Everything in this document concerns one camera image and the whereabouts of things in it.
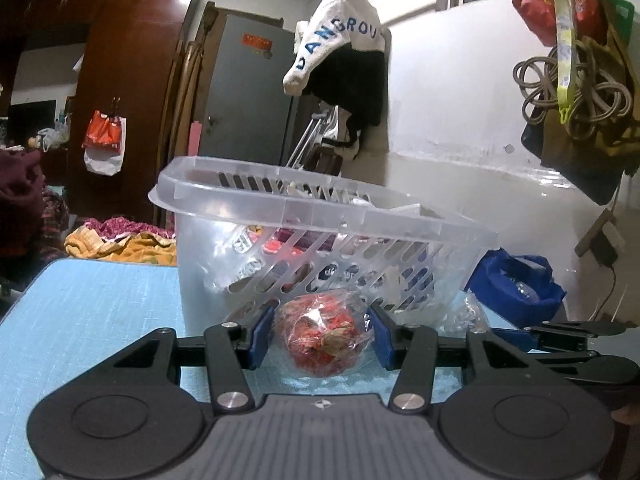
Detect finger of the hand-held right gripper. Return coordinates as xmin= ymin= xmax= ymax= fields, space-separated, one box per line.
xmin=492 ymin=320 xmax=629 ymax=354
xmin=542 ymin=350 xmax=601 ymax=369

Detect yellow green strap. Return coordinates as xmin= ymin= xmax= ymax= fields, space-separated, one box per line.
xmin=548 ymin=0 xmax=577 ymax=126

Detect red hanging bag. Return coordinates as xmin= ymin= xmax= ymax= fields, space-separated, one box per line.
xmin=512 ymin=0 xmax=607 ymax=47

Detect metal crutches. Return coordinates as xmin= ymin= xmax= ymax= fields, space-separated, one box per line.
xmin=286 ymin=104 xmax=346 ymax=172

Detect clear plastic slotted basket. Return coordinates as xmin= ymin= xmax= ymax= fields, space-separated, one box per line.
xmin=148 ymin=156 xmax=501 ymax=335

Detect blue shopping bag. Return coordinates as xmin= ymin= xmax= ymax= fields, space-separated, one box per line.
xmin=465 ymin=249 xmax=567 ymax=327

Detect black monitor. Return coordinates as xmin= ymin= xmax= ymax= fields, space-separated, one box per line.
xmin=6 ymin=100 xmax=58 ymax=150

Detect red white plastic bag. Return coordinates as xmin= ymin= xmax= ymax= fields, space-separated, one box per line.
xmin=81 ymin=109 xmax=126 ymax=177

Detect black power adapter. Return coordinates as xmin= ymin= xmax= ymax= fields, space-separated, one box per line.
xmin=595 ymin=221 xmax=627 ymax=267

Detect coiled rope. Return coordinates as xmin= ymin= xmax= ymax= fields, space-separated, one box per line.
xmin=514 ymin=39 xmax=640 ymax=138

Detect dark olive hanging bag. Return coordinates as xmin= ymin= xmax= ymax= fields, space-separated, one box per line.
xmin=521 ymin=35 xmax=640 ymax=207

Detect grey door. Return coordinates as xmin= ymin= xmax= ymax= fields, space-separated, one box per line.
xmin=197 ymin=12 xmax=298 ymax=171

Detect maroon cloth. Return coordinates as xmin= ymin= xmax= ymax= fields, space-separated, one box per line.
xmin=0 ymin=149 xmax=47 ymax=246

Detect brown wooden wardrobe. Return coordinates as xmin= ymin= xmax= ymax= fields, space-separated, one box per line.
xmin=0 ymin=0 xmax=208 ymax=226

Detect white black hanging garment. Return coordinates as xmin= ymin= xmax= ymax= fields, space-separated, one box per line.
xmin=281 ymin=0 xmax=392 ymax=162

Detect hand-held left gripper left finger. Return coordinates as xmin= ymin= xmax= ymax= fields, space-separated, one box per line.
xmin=107 ymin=305 xmax=276 ymax=414

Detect crumpled clear plastic bag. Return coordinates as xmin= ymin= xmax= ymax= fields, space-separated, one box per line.
xmin=442 ymin=289 xmax=495 ymax=337

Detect red snack packet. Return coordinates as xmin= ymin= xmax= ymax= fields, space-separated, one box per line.
xmin=274 ymin=291 xmax=374 ymax=379

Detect pile of coloured clothes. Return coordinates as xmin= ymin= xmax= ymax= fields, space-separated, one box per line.
xmin=64 ymin=216 xmax=179 ymax=267

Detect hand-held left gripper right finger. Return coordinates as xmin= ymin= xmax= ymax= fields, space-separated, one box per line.
xmin=369 ymin=302 xmax=541 ymax=414

